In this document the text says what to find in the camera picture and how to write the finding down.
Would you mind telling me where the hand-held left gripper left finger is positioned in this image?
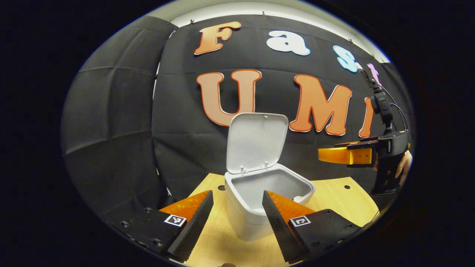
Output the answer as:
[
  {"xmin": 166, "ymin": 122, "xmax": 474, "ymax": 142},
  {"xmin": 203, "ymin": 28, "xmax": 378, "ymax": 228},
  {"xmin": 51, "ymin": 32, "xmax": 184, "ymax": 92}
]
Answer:
[{"xmin": 111, "ymin": 190, "xmax": 214, "ymax": 263}]

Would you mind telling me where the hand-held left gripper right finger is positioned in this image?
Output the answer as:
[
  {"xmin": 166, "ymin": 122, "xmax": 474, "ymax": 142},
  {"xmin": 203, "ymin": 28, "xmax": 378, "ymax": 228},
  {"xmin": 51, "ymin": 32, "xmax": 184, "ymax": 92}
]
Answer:
[{"xmin": 262, "ymin": 190, "xmax": 366, "ymax": 264}]

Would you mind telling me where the white desktop garbage bin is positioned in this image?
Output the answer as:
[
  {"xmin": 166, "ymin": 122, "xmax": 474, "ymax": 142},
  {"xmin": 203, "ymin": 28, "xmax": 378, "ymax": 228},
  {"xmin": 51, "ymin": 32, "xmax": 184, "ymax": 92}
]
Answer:
[{"xmin": 224, "ymin": 112, "xmax": 317, "ymax": 242}]

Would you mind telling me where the wooden desktop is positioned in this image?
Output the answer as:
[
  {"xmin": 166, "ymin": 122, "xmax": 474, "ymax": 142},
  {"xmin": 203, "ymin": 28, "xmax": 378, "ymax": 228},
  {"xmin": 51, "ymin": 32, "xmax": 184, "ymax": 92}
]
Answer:
[{"xmin": 184, "ymin": 172, "xmax": 381, "ymax": 267}]

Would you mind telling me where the black backdrop cloth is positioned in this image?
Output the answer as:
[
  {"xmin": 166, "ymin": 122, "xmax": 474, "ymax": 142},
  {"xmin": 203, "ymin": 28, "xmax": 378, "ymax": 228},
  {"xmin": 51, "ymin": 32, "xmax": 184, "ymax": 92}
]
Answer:
[{"xmin": 61, "ymin": 15, "xmax": 415, "ymax": 223}]

